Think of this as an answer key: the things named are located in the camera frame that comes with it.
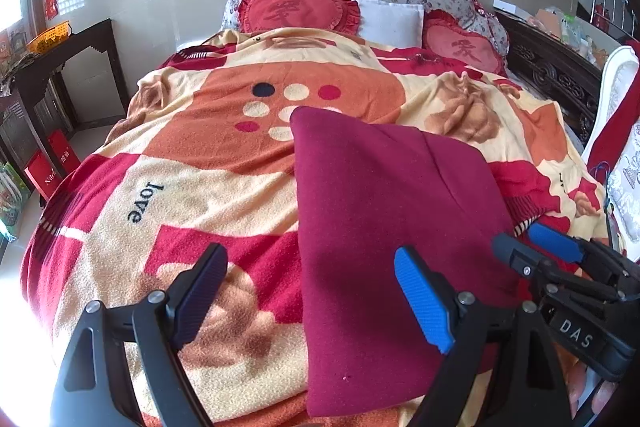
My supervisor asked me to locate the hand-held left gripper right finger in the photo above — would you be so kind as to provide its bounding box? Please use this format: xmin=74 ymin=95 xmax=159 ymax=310
xmin=394 ymin=247 xmax=571 ymax=427

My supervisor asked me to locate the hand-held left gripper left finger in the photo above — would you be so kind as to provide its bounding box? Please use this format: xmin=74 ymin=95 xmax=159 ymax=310
xmin=50 ymin=243 xmax=229 ymax=427

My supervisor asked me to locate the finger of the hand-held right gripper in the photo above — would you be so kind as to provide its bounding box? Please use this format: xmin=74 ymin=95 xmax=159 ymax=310
xmin=492 ymin=233 xmax=618 ymax=303
xmin=527 ymin=222 xmax=640 ymax=288

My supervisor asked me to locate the maroon garment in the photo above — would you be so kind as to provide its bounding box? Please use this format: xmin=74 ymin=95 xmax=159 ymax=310
xmin=289 ymin=106 xmax=526 ymax=418

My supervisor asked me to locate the person's right hand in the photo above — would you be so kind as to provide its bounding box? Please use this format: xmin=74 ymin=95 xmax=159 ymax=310
xmin=564 ymin=349 xmax=623 ymax=420

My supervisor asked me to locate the printed fleece blanket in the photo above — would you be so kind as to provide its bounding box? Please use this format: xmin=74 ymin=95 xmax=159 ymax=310
xmin=20 ymin=28 xmax=621 ymax=427

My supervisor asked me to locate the red cloth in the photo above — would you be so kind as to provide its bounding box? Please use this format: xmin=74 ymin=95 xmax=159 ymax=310
xmin=587 ymin=92 xmax=640 ymax=188

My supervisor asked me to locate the floral bedsheet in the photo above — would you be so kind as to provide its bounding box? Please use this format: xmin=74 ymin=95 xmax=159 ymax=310
xmin=502 ymin=67 xmax=588 ymax=155

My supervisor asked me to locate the white chair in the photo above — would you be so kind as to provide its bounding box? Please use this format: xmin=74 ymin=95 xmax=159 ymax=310
xmin=582 ymin=44 xmax=640 ymax=258

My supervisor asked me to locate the red gift box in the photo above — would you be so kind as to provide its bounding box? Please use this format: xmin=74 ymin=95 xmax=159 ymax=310
xmin=24 ymin=149 xmax=63 ymax=200
xmin=47 ymin=129 xmax=82 ymax=180

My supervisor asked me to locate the clutter of plastic packets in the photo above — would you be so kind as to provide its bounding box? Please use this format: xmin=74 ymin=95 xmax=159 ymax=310
xmin=527 ymin=4 xmax=608 ymax=68

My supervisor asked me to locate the green packet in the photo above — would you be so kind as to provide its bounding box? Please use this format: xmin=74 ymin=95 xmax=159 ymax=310
xmin=0 ymin=162 xmax=32 ymax=238

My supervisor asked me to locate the red heart-shaped cushion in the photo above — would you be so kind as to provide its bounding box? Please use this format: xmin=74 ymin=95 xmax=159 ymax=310
xmin=236 ymin=0 xmax=362 ymax=38
xmin=421 ymin=9 xmax=508 ymax=75

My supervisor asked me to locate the red ruffled floral pillow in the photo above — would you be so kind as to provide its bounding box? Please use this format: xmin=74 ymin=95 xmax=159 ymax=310
xmin=457 ymin=0 xmax=510 ymax=58

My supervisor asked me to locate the white pillow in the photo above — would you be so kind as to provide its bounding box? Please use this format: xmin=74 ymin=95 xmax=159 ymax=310
xmin=352 ymin=0 xmax=425 ymax=48

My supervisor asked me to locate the dark wooden side table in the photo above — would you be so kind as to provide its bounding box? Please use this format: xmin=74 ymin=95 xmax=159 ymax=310
xmin=0 ymin=18 xmax=128 ymax=198

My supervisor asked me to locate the orange basket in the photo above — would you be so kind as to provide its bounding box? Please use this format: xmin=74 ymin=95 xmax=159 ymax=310
xmin=26 ymin=22 xmax=72 ymax=54

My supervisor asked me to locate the blue cord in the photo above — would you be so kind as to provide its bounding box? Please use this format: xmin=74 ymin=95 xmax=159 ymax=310
xmin=587 ymin=161 xmax=615 ymax=188

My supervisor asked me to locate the dark carved wooden bed frame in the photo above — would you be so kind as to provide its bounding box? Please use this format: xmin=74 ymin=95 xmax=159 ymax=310
xmin=492 ymin=9 xmax=608 ymax=152

